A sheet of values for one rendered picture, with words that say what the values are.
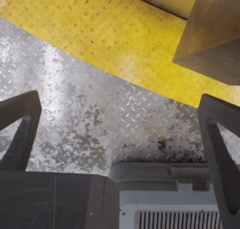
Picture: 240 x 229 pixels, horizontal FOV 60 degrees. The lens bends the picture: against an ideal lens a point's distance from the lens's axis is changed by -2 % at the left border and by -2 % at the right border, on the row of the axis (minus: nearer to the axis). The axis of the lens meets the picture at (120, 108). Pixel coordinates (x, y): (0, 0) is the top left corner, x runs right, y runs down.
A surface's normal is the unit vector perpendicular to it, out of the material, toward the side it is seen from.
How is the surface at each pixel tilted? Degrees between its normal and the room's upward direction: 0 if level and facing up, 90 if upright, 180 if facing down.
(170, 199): 45
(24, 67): 0
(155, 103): 0
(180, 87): 0
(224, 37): 90
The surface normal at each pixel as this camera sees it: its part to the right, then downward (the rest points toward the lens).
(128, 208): 0.00, 0.13
